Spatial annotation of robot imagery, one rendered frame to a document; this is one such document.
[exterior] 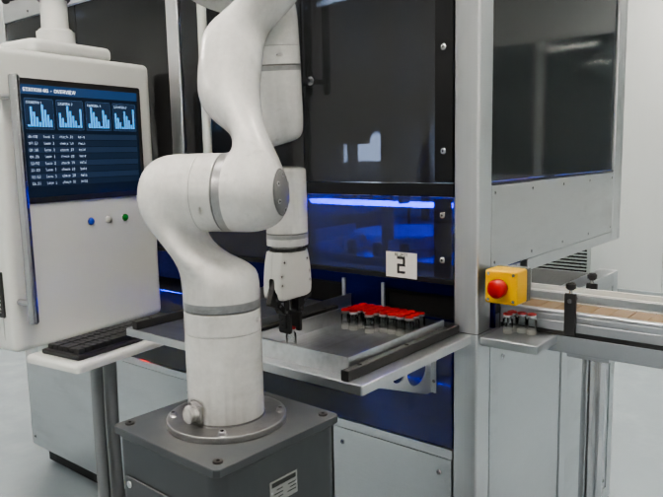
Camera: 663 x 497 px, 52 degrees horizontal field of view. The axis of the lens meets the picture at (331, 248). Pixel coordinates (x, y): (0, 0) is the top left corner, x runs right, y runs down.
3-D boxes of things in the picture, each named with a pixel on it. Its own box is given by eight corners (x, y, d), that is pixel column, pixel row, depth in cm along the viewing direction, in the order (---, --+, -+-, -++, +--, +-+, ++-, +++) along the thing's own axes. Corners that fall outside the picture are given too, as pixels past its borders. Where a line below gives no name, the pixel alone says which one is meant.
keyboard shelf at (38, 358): (140, 320, 209) (140, 313, 209) (209, 331, 195) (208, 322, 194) (6, 360, 171) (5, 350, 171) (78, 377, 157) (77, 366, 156)
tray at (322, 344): (349, 319, 165) (349, 305, 164) (444, 335, 148) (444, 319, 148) (248, 352, 139) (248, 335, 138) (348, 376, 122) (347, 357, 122)
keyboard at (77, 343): (160, 319, 201) (160, 310, 201) (195, 323, 194) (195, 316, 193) (41, 353, 167) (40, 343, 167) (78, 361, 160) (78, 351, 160)
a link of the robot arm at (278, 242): (287, 229, 143) (287, 243, 143) (257, 234, 136) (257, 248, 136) (318, 231, 137) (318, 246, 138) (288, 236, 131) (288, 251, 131)
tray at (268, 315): (279, 295, 195) (279, 283, 194) (351, 306, 178) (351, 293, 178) (185, 319, 169) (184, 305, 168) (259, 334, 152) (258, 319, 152)
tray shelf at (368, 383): (267, 299, 198) (266, 293, 198) (486, 335, 154) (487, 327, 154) (125, 334, 161) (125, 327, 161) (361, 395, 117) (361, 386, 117)
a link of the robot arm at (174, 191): (243, 317, 99) (237, 152, 96) (130, 312, 104) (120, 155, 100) (271, 299, 110) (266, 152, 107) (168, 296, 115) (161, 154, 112)
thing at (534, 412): (213, 395, 365) (205, 234, 353) (608, 519, 236) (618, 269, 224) (34, 462, 288) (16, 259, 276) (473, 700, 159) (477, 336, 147)
